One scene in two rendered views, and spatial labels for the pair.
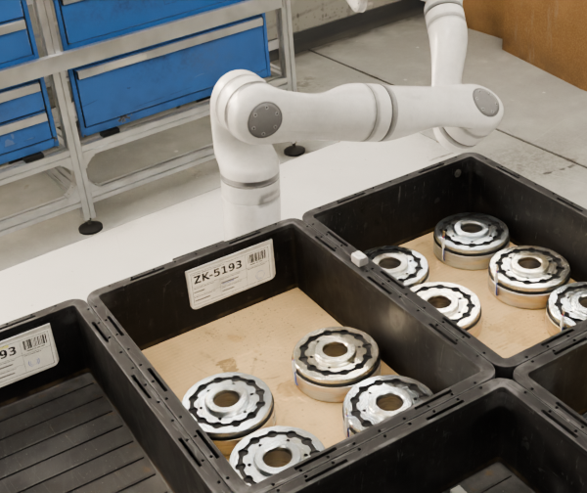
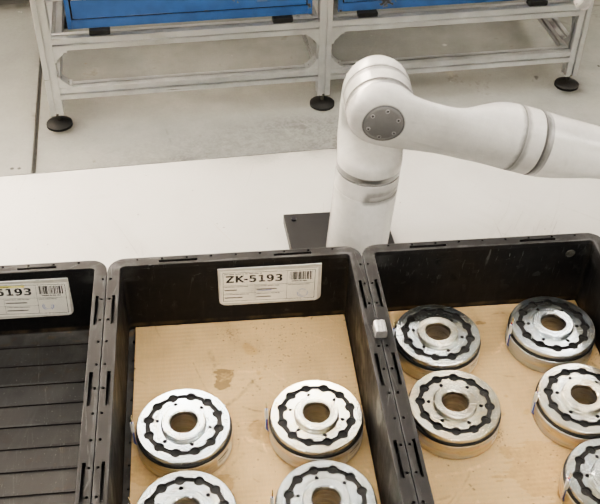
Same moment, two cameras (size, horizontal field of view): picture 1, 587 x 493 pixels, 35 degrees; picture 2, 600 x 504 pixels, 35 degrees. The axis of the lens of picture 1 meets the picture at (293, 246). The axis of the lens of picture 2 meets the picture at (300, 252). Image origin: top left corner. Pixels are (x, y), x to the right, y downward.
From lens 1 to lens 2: 0.38 m
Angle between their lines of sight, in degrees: 20
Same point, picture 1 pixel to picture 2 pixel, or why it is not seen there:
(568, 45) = not seen: outside the picture
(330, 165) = not seen: hidden behind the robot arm
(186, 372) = (183, 367)
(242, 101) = (362, 97)
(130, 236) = (265, 170)
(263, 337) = (275, 360)
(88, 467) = (43, 431)
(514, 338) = (517, 474)
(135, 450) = not seen: hidden behind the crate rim
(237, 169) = (349, 160)
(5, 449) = not seen: outside the picture
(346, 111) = (486, 136)
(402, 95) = (565, 133)
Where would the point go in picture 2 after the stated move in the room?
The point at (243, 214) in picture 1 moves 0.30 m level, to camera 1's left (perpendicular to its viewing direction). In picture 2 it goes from (345, 205) to (159, 155)
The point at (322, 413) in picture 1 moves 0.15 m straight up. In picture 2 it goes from (273, 472) to (272, 379)
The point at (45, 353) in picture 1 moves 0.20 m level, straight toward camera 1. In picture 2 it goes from (60, 302) to (11, 436)
